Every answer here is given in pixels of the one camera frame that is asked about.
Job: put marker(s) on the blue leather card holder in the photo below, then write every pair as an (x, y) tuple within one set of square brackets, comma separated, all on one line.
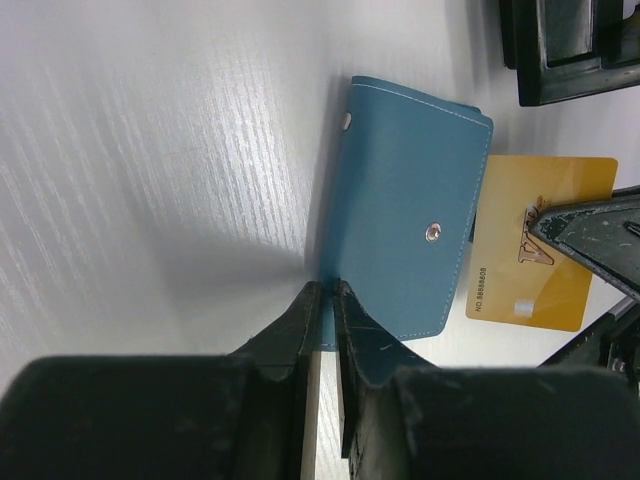
[(403, 198)]

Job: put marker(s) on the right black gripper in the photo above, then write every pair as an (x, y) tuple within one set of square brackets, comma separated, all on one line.
[(603, 237)]

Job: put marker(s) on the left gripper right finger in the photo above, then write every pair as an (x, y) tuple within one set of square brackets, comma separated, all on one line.
[(405, 418)]

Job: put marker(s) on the black card tray box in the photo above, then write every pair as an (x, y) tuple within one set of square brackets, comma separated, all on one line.
[(563, 50)]

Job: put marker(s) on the gold credit card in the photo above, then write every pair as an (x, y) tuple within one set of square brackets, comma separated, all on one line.
[(514, 277)]

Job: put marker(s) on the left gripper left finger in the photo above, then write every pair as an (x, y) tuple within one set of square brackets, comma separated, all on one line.
[(236, 416)]

